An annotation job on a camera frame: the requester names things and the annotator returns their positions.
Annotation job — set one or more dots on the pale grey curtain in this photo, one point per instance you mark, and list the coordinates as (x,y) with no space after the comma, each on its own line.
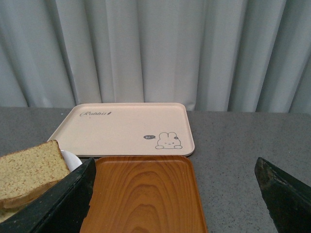
(214,55)

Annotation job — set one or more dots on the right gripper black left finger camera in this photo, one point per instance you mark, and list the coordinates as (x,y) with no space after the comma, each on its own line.
(62,209)

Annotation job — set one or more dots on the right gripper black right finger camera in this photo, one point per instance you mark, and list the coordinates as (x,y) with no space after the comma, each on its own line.
(288,200)

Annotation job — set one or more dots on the beige rabbit tray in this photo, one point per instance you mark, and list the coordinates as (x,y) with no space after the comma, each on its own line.
(107,129)

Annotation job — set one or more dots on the white round plate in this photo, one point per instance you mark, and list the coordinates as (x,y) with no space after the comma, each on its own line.
(70,160)

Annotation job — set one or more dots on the toast slice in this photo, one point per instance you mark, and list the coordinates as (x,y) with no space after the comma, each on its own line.
(27,174)
(8,210)

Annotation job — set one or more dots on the orange wooden tray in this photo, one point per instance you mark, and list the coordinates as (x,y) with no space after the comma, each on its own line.
(145,194)

